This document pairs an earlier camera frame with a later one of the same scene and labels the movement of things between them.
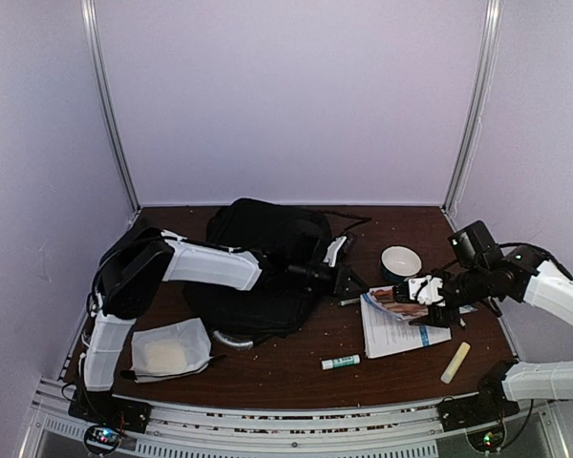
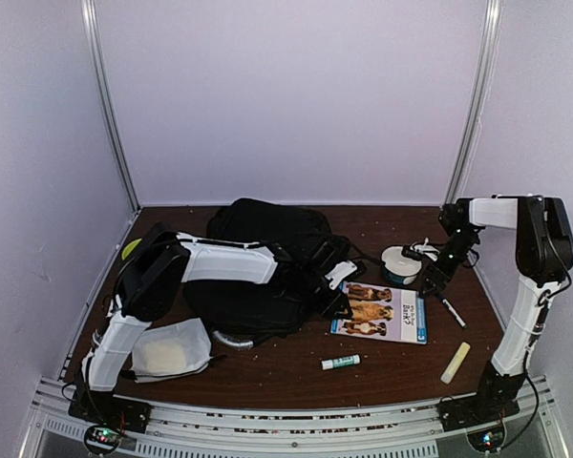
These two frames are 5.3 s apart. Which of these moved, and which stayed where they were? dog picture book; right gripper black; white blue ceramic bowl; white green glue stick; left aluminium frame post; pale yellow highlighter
Moved: dog picture book; right gripper black
Stayed: white blue ceramic bowl; white green glue stick; left aluminium frame post; pale yellow highlighter
